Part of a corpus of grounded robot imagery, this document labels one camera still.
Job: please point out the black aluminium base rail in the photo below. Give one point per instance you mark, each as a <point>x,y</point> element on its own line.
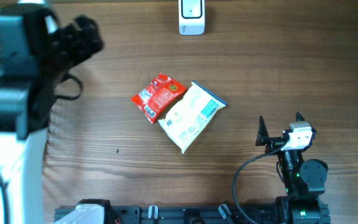
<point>261,213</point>

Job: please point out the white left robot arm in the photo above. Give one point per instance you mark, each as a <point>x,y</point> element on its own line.
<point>36,55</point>

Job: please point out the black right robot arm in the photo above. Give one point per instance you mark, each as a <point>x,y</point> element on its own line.
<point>304,180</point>

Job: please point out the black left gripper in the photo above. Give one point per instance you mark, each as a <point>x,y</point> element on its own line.
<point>81,51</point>

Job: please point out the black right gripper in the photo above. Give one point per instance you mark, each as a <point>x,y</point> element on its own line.
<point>275,143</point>

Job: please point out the white barcode scanner box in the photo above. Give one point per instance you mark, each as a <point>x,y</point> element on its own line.
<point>191,17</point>

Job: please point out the yellow snack bag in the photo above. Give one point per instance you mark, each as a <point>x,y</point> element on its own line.
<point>189,116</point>

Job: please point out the red snack packet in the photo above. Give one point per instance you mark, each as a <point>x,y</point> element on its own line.
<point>153,99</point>

